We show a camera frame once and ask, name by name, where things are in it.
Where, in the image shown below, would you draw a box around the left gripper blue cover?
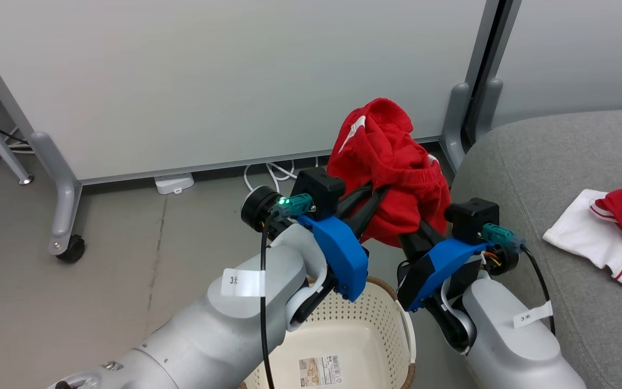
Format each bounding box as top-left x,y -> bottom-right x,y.
294,181 -> 393,303

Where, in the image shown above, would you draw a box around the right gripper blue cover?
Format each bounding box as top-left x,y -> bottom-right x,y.
397,219 -> 491,313

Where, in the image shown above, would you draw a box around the plain red shorts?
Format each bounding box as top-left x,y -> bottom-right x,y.
326,97 -> 452,250

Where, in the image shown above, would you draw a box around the red jersey with white stripes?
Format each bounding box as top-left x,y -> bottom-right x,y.
543,173 -> 622,296

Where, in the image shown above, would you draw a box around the grey fabric sofa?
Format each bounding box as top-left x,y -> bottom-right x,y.
449,108 -> 622,389

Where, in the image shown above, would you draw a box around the beige perforated laundry basket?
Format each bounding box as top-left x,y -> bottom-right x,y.
238,276 -> 417,389

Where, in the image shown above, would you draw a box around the white label tag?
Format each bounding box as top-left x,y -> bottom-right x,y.
220,268 -> 266,298
512,300 -> 554,330

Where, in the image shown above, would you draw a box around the printed barcode sticker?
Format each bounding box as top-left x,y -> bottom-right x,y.
298,354 -> 344,387

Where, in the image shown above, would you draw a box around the white power adapter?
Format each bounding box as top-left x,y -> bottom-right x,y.
154,172 -> 195,196

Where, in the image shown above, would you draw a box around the wide white partition board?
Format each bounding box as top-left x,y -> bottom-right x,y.
0,0 -> 503,186

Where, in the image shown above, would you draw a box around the narrow white partition board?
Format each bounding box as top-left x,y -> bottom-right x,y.
493,0 -> 622,129

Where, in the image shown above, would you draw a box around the black caster wheel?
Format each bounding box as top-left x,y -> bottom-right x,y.
56,234 -> 86,264

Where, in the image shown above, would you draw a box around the grey partition foot with caster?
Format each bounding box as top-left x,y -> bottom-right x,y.
30,131 -> 84,256

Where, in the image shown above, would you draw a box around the white looped cable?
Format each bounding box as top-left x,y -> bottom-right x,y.
243,158 -> 320,193

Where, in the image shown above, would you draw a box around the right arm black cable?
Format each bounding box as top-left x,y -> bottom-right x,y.
520,245 -> 556,336

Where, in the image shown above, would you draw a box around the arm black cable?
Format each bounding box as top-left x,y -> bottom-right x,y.
259,212 -> 279,389
520,245 -> 556,336

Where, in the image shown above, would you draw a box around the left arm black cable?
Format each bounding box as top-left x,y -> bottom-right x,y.
259,212 -> 279,389

